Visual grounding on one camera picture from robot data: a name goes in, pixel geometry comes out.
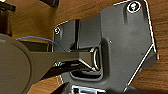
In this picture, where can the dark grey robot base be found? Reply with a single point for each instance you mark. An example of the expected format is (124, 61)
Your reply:
(126, 43)

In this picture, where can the grey robot torso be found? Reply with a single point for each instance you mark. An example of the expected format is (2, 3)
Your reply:
(13, 63)

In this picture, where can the small white box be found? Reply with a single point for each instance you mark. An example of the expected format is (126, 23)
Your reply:
(85, 90)

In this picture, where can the dark furniture leg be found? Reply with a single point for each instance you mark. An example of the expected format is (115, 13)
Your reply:
(51, 2)
(6, 18)

